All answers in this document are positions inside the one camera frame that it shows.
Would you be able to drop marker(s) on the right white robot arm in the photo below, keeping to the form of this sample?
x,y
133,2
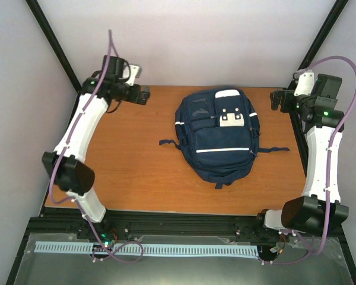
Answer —
x,y
319,207

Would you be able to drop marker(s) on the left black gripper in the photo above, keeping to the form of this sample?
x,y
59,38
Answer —
x,y
137,98

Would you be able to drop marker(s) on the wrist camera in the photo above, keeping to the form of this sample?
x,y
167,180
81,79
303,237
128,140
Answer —
x,y
131,73
305,80

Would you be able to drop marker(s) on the navy blue backpack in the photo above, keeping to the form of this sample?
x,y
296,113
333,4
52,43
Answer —
x,y
218,133

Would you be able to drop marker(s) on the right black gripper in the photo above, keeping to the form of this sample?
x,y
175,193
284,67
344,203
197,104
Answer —
x,y
286,107

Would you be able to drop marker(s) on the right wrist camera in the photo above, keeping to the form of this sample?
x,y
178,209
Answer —
x,y
305,80

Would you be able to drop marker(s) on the clear acrylic front plate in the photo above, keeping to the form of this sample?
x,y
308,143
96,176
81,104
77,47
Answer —
x,y
292,266

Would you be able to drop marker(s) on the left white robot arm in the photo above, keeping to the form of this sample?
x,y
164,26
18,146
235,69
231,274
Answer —
x,y
65,165

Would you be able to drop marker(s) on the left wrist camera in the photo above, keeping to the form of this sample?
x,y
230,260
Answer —
x,y
131,73

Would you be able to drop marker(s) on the black aluminium frame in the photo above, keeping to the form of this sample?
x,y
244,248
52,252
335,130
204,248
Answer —
x,y
67,220

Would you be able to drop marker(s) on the light blue cable duct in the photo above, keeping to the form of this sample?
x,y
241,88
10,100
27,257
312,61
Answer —
x,y
150,250

